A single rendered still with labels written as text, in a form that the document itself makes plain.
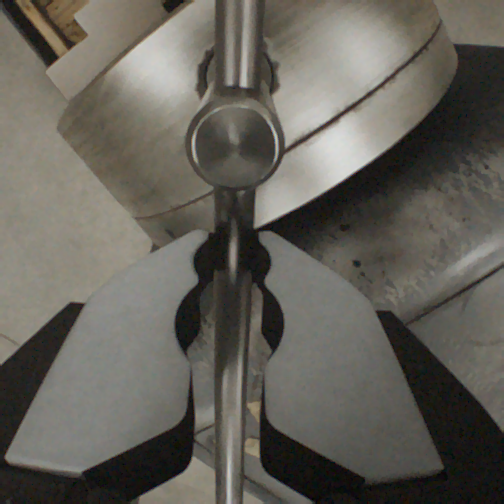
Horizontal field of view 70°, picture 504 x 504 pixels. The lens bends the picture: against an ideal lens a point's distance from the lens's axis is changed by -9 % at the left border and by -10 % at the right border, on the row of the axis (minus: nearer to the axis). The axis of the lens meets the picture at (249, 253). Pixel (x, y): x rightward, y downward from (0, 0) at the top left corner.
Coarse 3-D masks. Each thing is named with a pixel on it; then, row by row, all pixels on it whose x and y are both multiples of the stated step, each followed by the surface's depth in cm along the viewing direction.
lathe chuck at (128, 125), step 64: (192, 0) 17; (320, 0) 18; (384, 0) 19; (128, 64) 19; (192, 64) 18; (320, 64) 19; (384, 64) 20; (64, 128) 25; (128, 128) 21; (128, 192) 26; (192, 192) 23
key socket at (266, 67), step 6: (210, 60) 18; (264, 60) 18; (210, 66) 19; (264, 66) 19; (270, 66) 19; (210, 72) 19; (264, 72) 19; (270, 72) 19; (210, 78) 19; (264, 78) 19; (270, 78) 19; (270, 84) 19
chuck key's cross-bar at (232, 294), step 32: (224, 0) 8; (256, 0) 8; (224, 32) 9; (256, 32) 9; (224, 64) 9; (256, 64) 9; (224, 192) 11; (224, 224) 11; (224, 256) 12; (224, 288) 12; (224, 320) 13; (224, 352) 13; (224, 384) 13; (224, 416) 14; (224, 448) 14; (224, 480) 15
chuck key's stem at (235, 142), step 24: (216, 96) 8; (240, 96) 8; (264, 96) 9; (192, 120) 8; (216, 120) 8; (240, 120) 8; (264, 120) 8; (192, 144) 8; (216, 144) 8; (240, 144) 8; (264, 144) 8; (216, 168) 9; (240, 168) 9; (264, 168) 9
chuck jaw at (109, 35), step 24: (96, 0) 26; (120, 0) 27; (144, 0) 27; (96, 24) 27; (120, 24) 27; (144, 24) 28; (72, 48) 27; (96, 48) 28; (120, 48) 28; (48, 72) 27; (72, 72) 28; (96, 72) 28; (72, 96) 29
